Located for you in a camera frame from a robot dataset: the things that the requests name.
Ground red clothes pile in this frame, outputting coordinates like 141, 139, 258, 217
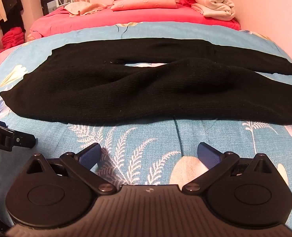
1, 27, 26, 51

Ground hanging dark clothes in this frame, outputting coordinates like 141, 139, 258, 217
0, 0, 25, 52

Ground cream folded blanket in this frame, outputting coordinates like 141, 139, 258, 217
191, 0, 236, 22

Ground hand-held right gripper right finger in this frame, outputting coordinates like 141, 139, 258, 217
182, 142, 272, 194

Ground blue floral blanket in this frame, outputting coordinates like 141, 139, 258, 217
0, 21, 292, 228

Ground black pants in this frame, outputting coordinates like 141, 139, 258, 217
0, 38, 292, 127

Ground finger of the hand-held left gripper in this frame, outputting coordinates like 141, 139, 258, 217
12, 131, 36, 149

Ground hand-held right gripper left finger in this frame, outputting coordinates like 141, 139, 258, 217
25, 143, 116, 195

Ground red bed sheet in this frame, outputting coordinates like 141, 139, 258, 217
25, 3, 242, 42

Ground beige crumpled cloth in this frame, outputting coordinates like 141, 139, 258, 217
63, 2, 107, 18

